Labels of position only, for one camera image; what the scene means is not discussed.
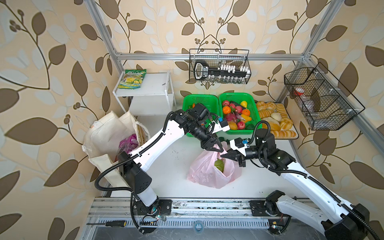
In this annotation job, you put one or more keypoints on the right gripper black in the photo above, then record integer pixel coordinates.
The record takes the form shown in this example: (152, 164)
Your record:
(232, 154)

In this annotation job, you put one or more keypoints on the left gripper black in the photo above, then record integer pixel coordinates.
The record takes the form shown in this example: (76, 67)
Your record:
(209, 140)

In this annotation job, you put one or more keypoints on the green cabbage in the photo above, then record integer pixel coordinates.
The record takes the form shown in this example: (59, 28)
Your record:
(220, 165)

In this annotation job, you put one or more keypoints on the pink plastic grocery bag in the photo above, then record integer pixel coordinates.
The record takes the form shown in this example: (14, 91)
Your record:
(203, 172)

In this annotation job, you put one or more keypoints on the green basket with vegetables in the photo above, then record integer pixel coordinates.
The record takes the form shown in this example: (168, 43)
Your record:
(211, 102)

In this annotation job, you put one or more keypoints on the magenta snack bag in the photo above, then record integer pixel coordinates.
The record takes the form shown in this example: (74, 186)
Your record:
(127, 145)

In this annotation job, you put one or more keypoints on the yellow-green snack packet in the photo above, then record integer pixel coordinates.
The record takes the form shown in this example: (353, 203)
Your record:
(132, 79)

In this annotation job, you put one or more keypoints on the cream canvas tote bag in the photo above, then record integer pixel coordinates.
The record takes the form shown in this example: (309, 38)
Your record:
(102, 140)

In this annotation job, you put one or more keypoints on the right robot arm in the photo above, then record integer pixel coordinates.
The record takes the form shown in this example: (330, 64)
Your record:
(333, 216)

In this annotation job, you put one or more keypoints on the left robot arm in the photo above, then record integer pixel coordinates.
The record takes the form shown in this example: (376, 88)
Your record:
(177, 124)

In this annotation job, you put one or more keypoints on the green basket with fruit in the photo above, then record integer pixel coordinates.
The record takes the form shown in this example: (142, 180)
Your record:
(241, 112)

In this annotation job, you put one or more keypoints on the tray of bread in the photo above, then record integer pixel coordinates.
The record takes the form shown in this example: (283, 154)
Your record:
(282, 127)

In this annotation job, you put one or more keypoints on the white two-tier shelf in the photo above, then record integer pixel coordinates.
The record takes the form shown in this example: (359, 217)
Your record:
(155, 97)

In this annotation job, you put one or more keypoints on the red-capped bottle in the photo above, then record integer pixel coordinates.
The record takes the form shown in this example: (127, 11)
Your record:
(305, 103)

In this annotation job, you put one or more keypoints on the black wire basket back wall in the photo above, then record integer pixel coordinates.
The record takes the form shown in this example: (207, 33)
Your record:
(219, 66)

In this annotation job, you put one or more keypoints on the black wire basket wall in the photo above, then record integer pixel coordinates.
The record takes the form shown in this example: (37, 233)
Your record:
(219, 66)
(335, 104)

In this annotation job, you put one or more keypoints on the black wire basket right wall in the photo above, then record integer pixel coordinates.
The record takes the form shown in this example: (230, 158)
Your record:
(335, 104)

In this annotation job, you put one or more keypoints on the black-handled screwdriver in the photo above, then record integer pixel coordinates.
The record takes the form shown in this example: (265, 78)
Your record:
(113, 224)

